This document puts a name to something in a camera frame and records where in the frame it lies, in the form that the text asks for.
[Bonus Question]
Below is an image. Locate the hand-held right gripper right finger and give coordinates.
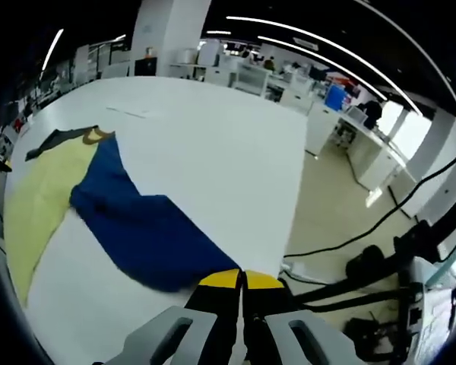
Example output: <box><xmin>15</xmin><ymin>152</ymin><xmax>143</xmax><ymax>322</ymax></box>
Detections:
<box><xmin>242</xmin><ymin>269</ymin><xmax>360</xmax><ymax>365</ymax></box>

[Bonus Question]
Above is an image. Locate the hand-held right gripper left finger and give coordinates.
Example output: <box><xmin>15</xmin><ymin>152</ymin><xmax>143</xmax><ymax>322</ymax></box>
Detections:
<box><xmin>93</xmin><ymin>268</ymin><xmax>242</xmax><ymax>365</ymax></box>

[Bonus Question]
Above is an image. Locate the yellow blue grey garment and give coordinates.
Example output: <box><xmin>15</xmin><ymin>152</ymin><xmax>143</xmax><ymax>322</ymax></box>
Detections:
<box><xmin>2</xmin><ymin>125</ymin><xmax>245</xmax><ymax>307</ymax></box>

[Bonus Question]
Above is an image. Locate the black tripod stand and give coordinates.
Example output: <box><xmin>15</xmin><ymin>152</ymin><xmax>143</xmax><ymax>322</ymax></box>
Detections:
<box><xmin>284</xmin><ymin>220</ymin><xmax>442</xmax><ymax>316</ymax></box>

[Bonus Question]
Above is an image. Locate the black equipment bag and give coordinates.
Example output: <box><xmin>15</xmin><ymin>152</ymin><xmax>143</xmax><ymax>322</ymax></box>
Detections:
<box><xmin>345</xmin><ymin>245</ymin><xmax>385</xmax><ymax>283</ymax></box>

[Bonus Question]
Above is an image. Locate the white equipment box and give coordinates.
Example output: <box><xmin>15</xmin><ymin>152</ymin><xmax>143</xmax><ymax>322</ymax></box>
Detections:
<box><xmin>401</xmin><ymin>256</ymin><xmax>432</xmax><ymax>338</ymax></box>

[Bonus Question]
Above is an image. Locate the black low cabinet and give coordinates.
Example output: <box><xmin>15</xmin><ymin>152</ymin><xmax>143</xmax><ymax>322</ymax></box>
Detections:
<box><xmin>135</xmin><ymin>57</ymin><xmax>159</xmax><ymax>78</ymax></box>

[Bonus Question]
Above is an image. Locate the white office desk row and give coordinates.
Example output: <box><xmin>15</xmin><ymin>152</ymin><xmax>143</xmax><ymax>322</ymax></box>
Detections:
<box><xmin>306</xmin><ymin>102</ymin><xmax>417</xmax><ymax>192</ymax></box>

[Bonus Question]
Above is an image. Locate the white square pillar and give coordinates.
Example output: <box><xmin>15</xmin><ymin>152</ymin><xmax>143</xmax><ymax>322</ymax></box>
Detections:
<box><xmin>131</xmin><ymin>0</ymin><xmax>211</xmax><ymax>78</ymax></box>

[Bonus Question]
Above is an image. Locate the white lab cabinet row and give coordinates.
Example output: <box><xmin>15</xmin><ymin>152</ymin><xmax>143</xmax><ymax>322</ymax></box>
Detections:
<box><xmin>197</xmin><ymin>41</ymin><xmax>328</xmax><ymax>112</ymax></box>

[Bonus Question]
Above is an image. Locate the short ceiling light strip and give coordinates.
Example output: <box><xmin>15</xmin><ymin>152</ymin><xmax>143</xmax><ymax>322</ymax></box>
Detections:
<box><xmin>258</xmin><ymin>36</ymin><xmax>389</xmax><ymax>102</ymax></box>

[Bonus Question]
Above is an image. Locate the long ceiling light strip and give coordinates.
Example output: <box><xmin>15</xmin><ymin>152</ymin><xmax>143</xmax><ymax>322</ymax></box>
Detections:
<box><xmin>226</xmin><ymin>15</ymin><xmax>432</xmax><ymax>116</ymax></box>

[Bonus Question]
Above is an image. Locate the black floor cable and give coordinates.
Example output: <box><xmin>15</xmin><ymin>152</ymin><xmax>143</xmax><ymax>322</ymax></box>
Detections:
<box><xmin>283</xmin><ymin>150</ymin><xmax>456</xmax><ymax>260</ymax></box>

